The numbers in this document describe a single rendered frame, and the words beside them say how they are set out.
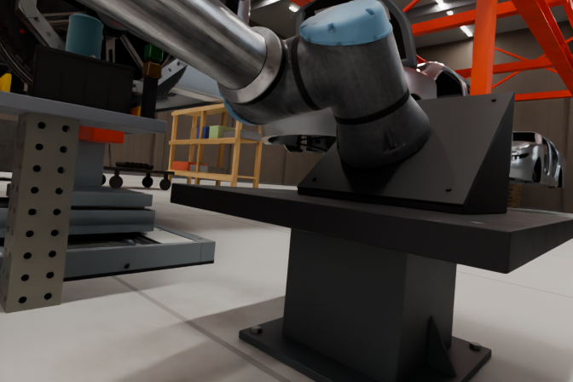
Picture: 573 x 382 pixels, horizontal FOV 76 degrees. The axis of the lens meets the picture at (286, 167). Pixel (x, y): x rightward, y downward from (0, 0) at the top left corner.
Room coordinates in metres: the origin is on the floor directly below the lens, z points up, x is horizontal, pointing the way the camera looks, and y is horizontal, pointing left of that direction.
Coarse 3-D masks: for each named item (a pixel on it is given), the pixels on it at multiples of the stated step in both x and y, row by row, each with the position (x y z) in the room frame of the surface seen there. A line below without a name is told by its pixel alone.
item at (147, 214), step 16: (0, 208) 1.09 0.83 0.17; (80, 208) 1.24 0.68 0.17; (96, 208) 1.28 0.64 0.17; (112, 208) 1.32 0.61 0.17; (128, 208) 1.36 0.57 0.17; (144, 208) 1.40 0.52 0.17; (0, 224) 1.04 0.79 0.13; (80, 224) 1.18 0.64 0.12; (96, 224) 1.22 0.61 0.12; (112, 224) 1.25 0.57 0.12; (128, 224) 1.29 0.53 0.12; (144, 224) 1.33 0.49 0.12
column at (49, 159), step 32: (32, 128) 0.78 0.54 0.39; (64, 128) 0.84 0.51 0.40; (32, 160) 0.78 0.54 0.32; (64, 160) 0.82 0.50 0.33; (32, 192) 0.80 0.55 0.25; (64, 192) 0.83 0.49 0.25; (32, 224) 0.79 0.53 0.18; (64, 224) 0.83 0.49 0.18; (32, 256) 0.79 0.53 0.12; (64, 256) 0.84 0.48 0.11; (0, 288) 0.83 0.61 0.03; (32, 288) 0.80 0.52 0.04
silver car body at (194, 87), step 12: (240, 12) 2.12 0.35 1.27; (0, 72) 2.61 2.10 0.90; (12, 72) 2.75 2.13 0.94; (192, 72) 1.91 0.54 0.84; (12, 84) 2.76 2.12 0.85; (180, 84) 1.87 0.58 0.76; (192, 84) 1.91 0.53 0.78; (204, 84) 1.96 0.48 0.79; (216, 84) 2.02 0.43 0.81; (168, 96) 2.69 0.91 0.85; (180, 96) 2.69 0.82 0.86; (192, 96) 2.05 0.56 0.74; (204, 96) 2.02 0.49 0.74; (216, 96) 2.03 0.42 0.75; (156, 108) 3.10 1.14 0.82; (168, 108) 2.97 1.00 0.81; (180, 108) 2.83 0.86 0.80
